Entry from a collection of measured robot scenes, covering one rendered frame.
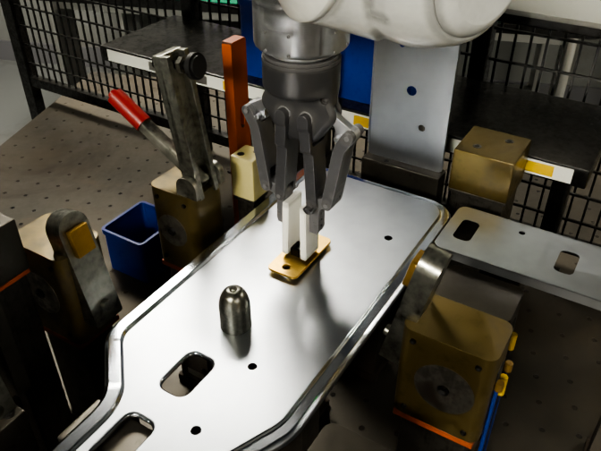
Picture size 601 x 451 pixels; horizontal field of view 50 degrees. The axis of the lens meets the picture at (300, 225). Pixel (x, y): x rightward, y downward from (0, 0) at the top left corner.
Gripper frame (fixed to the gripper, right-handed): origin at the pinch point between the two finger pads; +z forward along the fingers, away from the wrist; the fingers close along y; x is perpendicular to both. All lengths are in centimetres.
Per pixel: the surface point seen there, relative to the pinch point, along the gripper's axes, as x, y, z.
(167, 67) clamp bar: -1.9, -15.3, -15.9
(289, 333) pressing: -11.0, 5.4, 4.6
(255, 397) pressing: -19.4, 7.1, 4.6
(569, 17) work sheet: 54, 14, -11
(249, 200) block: 6.2, -11.4, 4.1
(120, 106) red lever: -1.1, -24.4, -8.9
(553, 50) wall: 286, -24, 74
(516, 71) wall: 281, -39, 87
